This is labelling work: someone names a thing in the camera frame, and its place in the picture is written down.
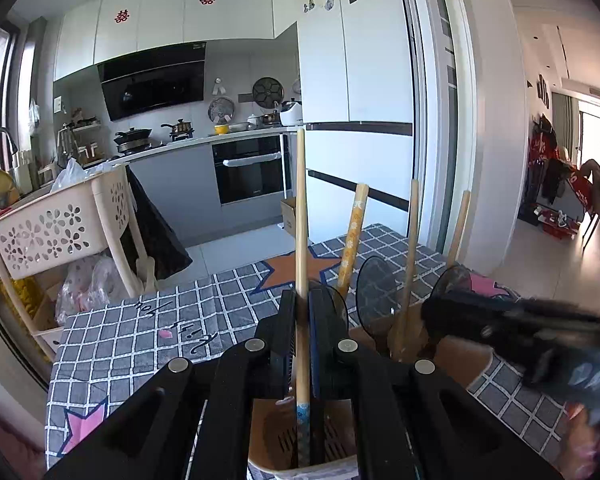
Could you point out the plain wooden chopstick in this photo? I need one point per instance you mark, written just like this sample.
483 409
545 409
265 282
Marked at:
350 248

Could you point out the right hand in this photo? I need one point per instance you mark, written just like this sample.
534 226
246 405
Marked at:
579 453

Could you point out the blue-tipped wooden chopstick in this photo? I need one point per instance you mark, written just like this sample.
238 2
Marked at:
301 285

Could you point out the black wok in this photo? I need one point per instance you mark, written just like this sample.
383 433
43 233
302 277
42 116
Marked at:
132 140

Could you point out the white refrigerator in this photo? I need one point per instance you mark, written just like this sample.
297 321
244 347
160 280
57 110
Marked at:
357 96

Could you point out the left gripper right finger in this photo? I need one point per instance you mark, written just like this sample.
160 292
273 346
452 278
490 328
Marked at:
409 425

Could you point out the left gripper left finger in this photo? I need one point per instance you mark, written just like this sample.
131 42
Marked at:
191 420

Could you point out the beige perforated storage cart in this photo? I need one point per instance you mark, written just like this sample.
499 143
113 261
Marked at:
63 226

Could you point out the black built-in oven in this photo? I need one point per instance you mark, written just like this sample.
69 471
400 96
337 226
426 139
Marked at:
252 168

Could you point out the black range hood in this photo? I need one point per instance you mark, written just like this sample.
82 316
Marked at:
150 79

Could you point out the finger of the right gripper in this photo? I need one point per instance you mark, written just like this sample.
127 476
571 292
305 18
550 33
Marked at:
486 320

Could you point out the checked grey tablecloth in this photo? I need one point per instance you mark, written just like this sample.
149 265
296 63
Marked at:
107 353

